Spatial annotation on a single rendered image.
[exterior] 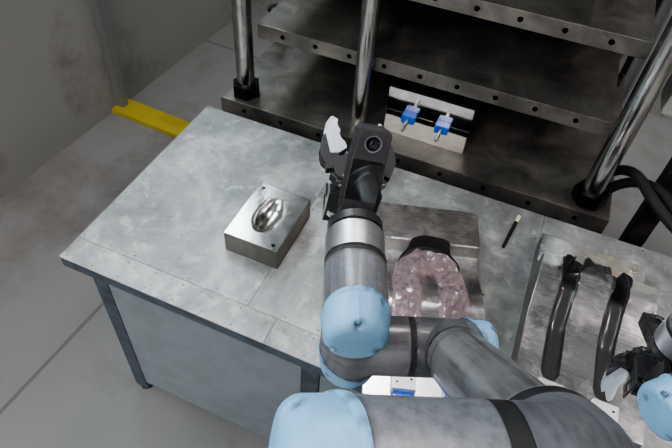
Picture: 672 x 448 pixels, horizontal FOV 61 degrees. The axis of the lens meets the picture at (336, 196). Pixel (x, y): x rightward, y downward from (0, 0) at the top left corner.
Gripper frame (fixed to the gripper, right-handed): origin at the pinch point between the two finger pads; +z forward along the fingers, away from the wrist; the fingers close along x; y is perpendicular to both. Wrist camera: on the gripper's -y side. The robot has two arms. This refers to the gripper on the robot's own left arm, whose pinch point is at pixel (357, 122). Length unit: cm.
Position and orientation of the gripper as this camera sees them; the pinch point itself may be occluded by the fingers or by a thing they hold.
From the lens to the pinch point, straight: 85.4
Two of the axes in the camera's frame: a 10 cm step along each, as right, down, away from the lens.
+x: 9.8, 1.5, 1.3
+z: 0.2, -7.2, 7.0
